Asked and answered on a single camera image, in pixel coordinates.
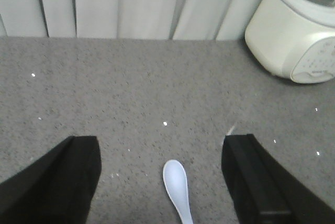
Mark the light blue plastic spoon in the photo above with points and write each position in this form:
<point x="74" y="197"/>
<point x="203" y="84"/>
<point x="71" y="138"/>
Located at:
<point x="175" y="182"/>

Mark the grey pleated curtain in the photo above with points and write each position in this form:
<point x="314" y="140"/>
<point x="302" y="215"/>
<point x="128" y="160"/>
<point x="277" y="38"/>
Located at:
<point x="131" y="19"/>

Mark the white blender with clear jar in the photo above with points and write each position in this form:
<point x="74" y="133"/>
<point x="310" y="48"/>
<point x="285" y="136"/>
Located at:
<point x="294" y="39"/>

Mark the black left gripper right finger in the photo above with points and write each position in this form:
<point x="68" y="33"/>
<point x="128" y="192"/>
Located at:
<point x="262" y="190"/>

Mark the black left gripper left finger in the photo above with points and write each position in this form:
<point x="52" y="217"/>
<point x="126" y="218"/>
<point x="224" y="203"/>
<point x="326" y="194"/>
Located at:
<point x="56" y="188"/>

